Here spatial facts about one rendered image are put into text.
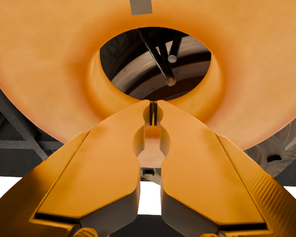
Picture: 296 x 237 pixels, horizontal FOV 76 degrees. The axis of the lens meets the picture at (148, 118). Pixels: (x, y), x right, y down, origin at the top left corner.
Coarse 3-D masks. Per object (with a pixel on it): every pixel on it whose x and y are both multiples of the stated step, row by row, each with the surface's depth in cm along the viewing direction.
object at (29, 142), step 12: (0, 96) 411; (0, 108) 420; (12, 108) 445; (12, 120) 451; (24, 120) 487; (24, 132) 485; (36, 132) 534; (0, 144) 543; (12, 144) 540; (24, 144) 537; (36, 144) 525; (48, 144) 532; (60, 144) 529; (48, 156) 598
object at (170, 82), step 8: (144, 32) 27; (160, 32) 26; (176, 32) 23; (144, 40) 26; (160, 40) 25; (176, 40) 22; (152, 48) 25; (160, 48) 24; (176, 48) 21; (152, 56) 25; (160, 56) 24; (168, 56) 20; (176, 56) 20; (160, 64) 23; (168, 64) 23; (168, 72) 22; (168, 80) 22
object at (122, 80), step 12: (168, 36) 31; (144, 48) 33; (156, 48) 29; (168, 48) 29; (180, 48) 29; (192, 48) 29; (204, 48) 29; (132, 60) 31; (144, 60) 31; (120, 72) 33; (132, 72) 32; (144, 72) 32; (120, 84) 34; (132, 84) 34
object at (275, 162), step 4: (276, 156) 34; (268, 160) 35; (272, 160) 34; (276, 160) 34; (280, 160) 34; (268, 164) 35; (272, 164) 35; (276, 164) 35; (144, 172) 41; (148, 172) 40; (152, 172) 41; (144, 176) 41; (148, 176) 41; (152, 176) 41
